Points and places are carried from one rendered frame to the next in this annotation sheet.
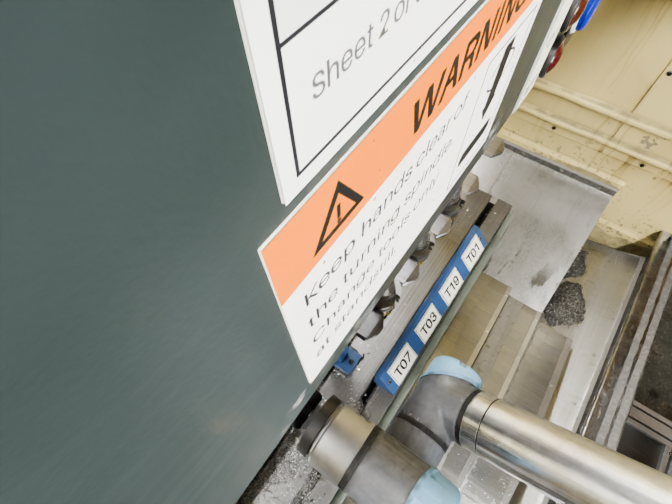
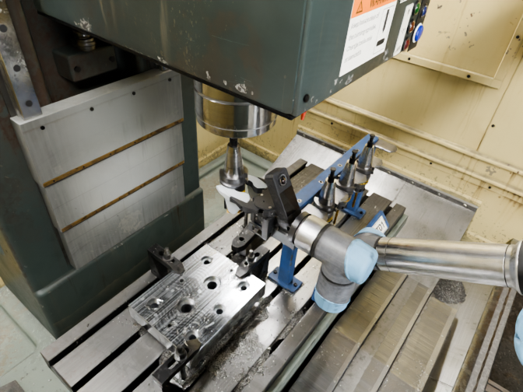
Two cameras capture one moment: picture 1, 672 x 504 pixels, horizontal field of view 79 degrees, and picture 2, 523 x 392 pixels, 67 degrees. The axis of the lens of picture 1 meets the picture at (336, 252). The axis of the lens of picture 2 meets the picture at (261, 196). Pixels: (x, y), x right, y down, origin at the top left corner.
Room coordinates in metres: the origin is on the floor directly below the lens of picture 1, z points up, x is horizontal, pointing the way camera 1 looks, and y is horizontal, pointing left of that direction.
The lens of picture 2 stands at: (-0.52, 0.14, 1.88)
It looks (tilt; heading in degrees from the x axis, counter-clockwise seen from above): 40 degrees down; 357
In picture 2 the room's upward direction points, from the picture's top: 5 degrees clockwise
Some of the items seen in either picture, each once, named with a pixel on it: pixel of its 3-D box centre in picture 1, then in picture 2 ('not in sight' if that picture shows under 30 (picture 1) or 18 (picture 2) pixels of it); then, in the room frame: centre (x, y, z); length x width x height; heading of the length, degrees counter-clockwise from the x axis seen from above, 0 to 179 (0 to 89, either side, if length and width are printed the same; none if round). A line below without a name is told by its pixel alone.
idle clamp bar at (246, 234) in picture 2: not in sight; (256, 229); (0.44, 0.10, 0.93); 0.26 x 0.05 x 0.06; 147
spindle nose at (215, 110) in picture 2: not in sight; (236, 89); (0.17, 0.17, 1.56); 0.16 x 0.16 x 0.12
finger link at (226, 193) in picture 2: not in sight; (232, 202); (0.13, 0.17, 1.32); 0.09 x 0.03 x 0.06; 65
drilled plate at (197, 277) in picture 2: not in sight; (199, 299); (0.13, 0.25, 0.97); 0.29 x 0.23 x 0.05; 142
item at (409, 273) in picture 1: (398, 267); (335, 194); (0.31, -0.10, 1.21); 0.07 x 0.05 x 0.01; 52
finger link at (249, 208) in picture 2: not in sight; (250, 203); (0.11, 0.13, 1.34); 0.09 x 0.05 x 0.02; 65
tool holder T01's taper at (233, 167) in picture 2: not in sight; (233, 158); (0.17, 0.17, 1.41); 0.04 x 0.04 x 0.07
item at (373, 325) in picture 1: (361, 319); (314, 215); (0.22, -0.03, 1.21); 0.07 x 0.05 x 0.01; 52
